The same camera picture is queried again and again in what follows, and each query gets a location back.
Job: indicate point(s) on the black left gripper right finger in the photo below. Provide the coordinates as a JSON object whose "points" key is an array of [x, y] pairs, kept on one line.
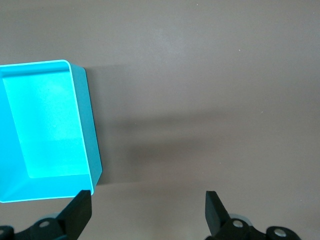
{"points": [[217, 217]]}

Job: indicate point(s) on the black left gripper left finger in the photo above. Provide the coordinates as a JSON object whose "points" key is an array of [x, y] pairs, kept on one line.
{"points": [[75, 215]]}

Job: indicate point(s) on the teal plastic bin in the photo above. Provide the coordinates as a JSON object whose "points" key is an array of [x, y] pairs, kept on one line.
{"points": [[45, 125]]}

